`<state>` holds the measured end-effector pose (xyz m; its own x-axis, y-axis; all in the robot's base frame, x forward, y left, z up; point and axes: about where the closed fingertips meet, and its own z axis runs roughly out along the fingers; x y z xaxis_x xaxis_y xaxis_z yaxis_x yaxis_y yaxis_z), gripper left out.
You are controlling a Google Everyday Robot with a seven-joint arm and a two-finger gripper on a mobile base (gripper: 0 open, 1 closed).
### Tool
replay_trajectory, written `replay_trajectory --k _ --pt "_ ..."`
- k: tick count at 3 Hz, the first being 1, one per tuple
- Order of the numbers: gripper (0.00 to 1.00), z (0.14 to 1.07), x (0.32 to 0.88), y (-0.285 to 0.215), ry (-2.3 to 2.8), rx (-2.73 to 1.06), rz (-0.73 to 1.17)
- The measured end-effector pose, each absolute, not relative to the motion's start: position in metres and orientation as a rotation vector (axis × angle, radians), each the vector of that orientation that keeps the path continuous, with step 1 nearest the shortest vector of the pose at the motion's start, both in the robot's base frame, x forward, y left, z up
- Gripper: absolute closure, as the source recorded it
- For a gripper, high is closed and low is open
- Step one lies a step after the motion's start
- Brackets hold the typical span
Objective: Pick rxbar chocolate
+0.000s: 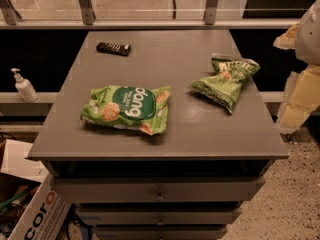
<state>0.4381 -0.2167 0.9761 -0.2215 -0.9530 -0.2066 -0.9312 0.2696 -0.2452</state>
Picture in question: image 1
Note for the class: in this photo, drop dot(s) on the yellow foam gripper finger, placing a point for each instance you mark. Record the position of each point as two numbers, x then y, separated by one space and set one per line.
301 97

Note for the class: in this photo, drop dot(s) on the dark chocolate rxbar wrapper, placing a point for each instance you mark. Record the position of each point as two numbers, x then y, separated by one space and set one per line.
113 48

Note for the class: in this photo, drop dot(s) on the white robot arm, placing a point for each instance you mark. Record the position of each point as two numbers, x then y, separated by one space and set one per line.
304 36

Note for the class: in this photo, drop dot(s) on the green crumpled snack bag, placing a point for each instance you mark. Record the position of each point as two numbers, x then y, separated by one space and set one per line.
225 85

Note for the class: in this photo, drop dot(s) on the grey drawer cabinet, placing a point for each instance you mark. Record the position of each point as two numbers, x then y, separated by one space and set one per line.
138 149

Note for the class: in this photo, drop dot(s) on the green dang chips bag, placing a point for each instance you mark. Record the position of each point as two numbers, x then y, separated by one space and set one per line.
132 108

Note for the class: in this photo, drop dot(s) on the white pump dispenser bottle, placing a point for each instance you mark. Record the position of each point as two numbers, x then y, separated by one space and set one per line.
24 87

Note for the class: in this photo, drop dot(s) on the white coro cardboard box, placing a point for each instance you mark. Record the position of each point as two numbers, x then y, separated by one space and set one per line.
30 208

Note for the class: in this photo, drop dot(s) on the low grey side ledge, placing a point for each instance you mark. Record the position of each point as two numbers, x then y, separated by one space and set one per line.
12 104

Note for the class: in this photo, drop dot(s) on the metal window railing frame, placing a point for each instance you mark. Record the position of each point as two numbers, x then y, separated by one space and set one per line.
151 14

